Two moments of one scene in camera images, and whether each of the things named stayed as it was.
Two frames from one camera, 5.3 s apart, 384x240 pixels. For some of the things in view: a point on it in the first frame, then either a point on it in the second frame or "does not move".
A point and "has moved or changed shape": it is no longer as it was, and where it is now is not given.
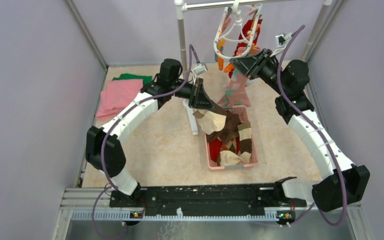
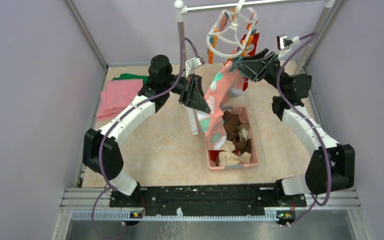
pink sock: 236,93 → 212,124
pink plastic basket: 244,111 does not move
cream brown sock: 228,157 has moved or changed shape
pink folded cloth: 117,94 does not move
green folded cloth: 146,79 does not move
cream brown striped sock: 211,121 → 235,131
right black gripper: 251,66 does not move
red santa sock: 215,145 does not move
